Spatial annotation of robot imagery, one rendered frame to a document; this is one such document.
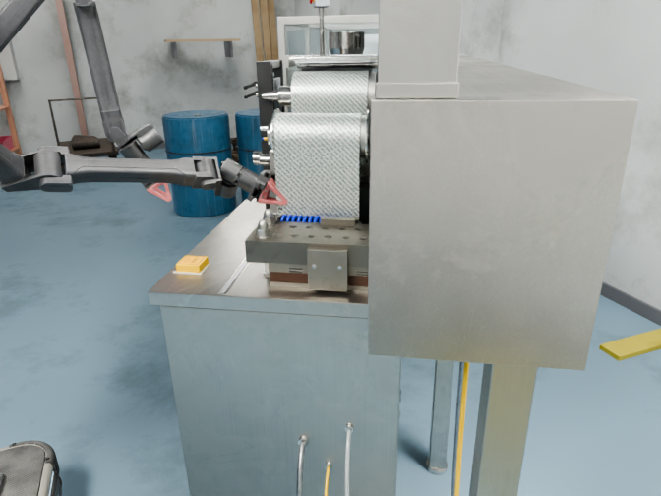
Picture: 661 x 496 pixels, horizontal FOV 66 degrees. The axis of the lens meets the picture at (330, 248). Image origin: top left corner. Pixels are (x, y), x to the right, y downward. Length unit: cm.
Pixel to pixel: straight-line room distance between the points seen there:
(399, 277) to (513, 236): 13
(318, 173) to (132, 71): 715
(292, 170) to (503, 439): 92
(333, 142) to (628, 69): 230
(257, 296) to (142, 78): 730
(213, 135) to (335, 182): 342
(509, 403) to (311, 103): 114
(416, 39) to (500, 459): 58
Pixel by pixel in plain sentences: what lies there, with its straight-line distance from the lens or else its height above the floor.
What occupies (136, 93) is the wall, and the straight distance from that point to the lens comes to 848.
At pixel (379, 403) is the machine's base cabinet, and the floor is 61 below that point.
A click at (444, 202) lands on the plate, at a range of 55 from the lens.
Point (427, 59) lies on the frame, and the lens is 54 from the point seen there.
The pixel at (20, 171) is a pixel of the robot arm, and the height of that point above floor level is 123.
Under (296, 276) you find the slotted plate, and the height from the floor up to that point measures 93.
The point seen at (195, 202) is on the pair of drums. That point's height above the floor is 15.
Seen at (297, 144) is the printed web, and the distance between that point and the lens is 142.
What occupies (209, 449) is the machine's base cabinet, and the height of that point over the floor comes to 39.
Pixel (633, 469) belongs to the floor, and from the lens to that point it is 237.
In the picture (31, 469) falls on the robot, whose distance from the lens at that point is 203.
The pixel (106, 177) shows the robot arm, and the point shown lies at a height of 119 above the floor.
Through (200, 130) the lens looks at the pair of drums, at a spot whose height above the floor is 80.
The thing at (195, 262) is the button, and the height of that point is 92.
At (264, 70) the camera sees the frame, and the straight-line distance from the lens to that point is 177.
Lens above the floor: 149
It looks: 22 degrees down
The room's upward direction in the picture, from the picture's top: 1 degrees counter-clockwise
